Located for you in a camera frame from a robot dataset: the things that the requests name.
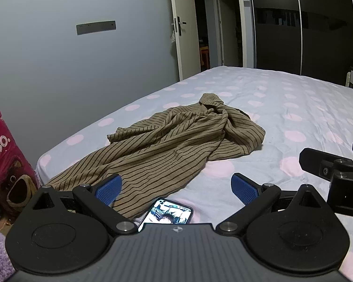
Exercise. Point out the brown striped shirt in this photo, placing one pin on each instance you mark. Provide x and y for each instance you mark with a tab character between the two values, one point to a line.
164	152

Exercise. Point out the orange stool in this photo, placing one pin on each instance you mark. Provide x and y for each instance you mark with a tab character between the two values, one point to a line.
204	55

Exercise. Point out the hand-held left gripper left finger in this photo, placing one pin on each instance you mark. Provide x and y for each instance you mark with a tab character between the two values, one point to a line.
108	191

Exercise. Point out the white door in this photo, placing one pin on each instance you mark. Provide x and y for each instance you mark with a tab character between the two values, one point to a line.
184	50

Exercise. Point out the black smartphone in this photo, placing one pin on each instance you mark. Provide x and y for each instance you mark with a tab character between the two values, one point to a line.
170	211

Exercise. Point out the dark sliding door wardrobe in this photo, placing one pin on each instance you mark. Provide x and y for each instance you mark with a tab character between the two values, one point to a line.
276	50

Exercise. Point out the polka dot bed sheet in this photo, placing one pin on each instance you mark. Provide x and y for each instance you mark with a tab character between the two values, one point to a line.
282	117

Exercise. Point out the pink bear print bag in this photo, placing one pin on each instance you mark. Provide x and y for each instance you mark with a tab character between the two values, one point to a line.
6	164

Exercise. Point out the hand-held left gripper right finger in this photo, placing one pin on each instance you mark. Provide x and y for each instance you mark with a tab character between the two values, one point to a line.
244	191

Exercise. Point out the grey wall plate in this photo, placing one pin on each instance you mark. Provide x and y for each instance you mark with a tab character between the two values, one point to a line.
95	28

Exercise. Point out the white lace door hanger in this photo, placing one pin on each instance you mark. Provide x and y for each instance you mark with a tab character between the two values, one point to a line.
173	37

